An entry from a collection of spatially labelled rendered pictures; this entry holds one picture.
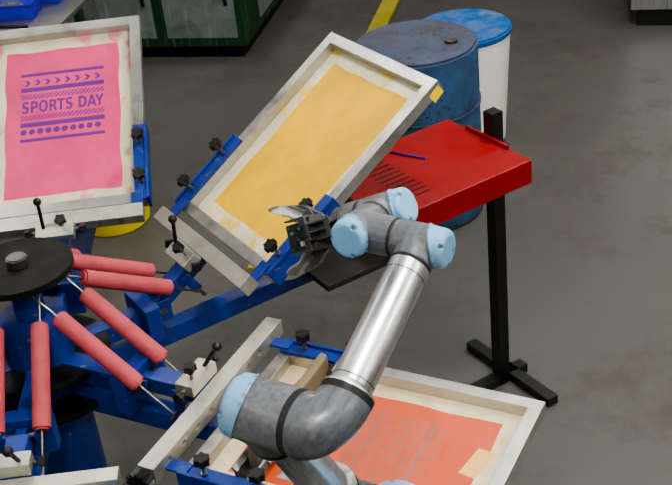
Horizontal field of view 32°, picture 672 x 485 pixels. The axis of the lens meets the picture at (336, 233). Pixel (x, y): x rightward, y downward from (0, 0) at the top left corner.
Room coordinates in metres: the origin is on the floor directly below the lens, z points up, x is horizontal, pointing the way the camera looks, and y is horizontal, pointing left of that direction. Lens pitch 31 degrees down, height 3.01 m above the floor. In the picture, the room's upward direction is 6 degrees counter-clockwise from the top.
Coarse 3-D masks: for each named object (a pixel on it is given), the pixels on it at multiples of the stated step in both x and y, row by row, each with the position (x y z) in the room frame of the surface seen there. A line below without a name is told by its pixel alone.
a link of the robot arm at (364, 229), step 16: (368, 208) 1.89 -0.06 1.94; (384, 208) 1.91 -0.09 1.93; (336, 224) 1.85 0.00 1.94; (352, 224) 1.83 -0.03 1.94; (368, 224) 1.84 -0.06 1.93; (384, 224) 1.83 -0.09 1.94; (336, 240) 1.84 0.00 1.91; (352, 240) 1.82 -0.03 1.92; (368, 240) 1.82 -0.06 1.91; (384, 240) 1.81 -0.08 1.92; (352, 256) 1.82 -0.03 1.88
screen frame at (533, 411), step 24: (288, 360) 2.75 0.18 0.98; (312, 360) 2.72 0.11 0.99; (384, 384) 2.61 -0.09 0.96; (408, 384) 2.58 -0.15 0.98; (432, 384) 2.55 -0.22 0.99; (456, 384) 2.54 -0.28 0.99; (504, 408) 2.44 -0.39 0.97; (528, 408) 2.41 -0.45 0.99; (216, 432) 2.45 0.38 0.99; (528, 432) 2.31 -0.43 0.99; (216, 456) 2.39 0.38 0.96; (504, 456) 2.23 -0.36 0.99; (504, 480) 2.15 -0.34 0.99
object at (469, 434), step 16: (384, 400) 2.55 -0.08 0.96; (416, 416) 2.47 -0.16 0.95; (432, 416) 2.46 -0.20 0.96; (448, 416) 2.45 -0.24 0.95; (464, 416) 2.44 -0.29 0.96; (464, 432) 2.38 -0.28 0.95; (480, 432) 2.37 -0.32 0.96; (496, 432) 2.37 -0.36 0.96; (448, 448) 2.32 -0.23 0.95; (464, 448) 2.32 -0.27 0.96; (480, 448) 2.31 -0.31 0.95; (448, 464) 2.27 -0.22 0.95; (464, 464) 2.26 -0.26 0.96
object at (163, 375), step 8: (160, 368) 2.69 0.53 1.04; (168, 368) 2.69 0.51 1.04; (152, 376) 2.66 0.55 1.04; (160, 376) 2.66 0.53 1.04; (168, 376) 2.65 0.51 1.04; (176, 376) 2.65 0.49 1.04; (152, 384) 2.65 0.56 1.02; (160, 384) 2.64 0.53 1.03; (168, 384) 2.62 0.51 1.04; (160, 392) 2.64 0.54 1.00; (168, 392) 2.62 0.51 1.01; (200, 392) 2.57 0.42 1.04; (192, 400) 2.59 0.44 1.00
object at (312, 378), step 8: (320, 360) 2.62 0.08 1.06; (312, 368) 2.59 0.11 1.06; (320, 368) 2.60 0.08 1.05; (328, 368) 2.63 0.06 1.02; (304, 376) 2.56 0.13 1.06; (312, 376) 2.56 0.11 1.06; (320, 376) 2.59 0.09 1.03; (296, 384) 2.53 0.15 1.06; (304, 384) 2.52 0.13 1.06; (312, 384) 2.55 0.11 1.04; (248, 448) 2.30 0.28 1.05; (248, 456) 2.30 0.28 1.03; (256, 456) 2.29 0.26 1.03; (256, 464) 2.29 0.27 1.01
